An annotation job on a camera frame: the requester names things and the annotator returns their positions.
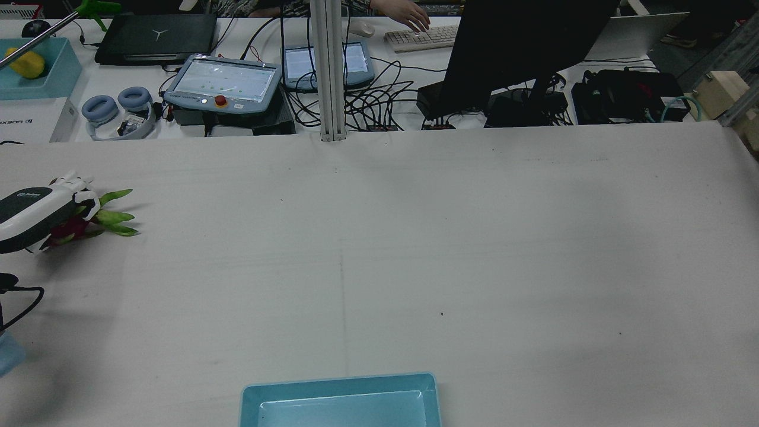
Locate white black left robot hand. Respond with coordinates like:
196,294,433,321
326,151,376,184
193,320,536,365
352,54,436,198
0,170,101,254

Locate magenta dragon fruit green scales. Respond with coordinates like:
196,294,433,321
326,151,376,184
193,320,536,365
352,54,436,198
47,189,140,247

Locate white cardboard box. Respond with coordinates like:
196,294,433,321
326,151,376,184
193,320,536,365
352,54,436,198
0,97,79,144

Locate pale blue headphones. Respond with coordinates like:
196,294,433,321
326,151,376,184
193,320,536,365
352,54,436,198
81,87,158,141

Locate light blue plastic bin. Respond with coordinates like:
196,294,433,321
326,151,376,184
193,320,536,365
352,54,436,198
0,37,83,101

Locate yellow fruit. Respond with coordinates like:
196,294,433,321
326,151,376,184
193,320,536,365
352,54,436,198
5,48,46,79

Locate black laptop closed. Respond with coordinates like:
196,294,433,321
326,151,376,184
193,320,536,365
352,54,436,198
95,13,218,66

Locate metal reacher green claw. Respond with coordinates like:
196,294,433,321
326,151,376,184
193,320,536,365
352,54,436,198
0,0,123,70

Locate teach pendant red button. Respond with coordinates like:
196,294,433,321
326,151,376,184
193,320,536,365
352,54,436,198
163,54,283,114

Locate black box under pendant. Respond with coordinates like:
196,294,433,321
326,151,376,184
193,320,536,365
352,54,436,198
172,89,296,136

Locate grey blue teach pendant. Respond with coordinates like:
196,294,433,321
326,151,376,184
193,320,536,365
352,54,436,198
282,40,375,91

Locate light blue plastic tray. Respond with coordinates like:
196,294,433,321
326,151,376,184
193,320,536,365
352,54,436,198
239,372,442,427

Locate bystander bare hand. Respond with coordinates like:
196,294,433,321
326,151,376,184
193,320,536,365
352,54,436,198
371,0,432,33

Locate white keyboard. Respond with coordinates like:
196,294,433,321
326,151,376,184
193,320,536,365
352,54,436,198
384,24,460,53

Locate black Huawei monitor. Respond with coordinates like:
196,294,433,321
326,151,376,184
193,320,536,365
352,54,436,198
440,0,620,128

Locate black mini computer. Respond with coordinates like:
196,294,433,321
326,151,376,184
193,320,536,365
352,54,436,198
571,69,691,125

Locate silver Huawei laptop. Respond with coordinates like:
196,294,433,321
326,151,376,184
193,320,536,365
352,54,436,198
584,12,691,61

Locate wooden block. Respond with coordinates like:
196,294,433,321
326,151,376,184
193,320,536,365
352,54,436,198
691,71,751,120

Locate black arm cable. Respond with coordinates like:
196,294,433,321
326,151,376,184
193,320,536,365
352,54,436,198
0,285,46,333

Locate aluminium profile post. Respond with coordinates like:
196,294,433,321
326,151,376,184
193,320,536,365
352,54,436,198
310,0,347,142

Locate black cable tangle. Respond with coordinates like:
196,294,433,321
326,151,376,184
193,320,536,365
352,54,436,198
285,59,451,131

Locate teal cable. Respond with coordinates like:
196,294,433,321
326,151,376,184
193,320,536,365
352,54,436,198
660,96,702,123

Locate aluminium frame strut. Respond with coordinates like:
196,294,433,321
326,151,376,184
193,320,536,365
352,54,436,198
676,12,759,161

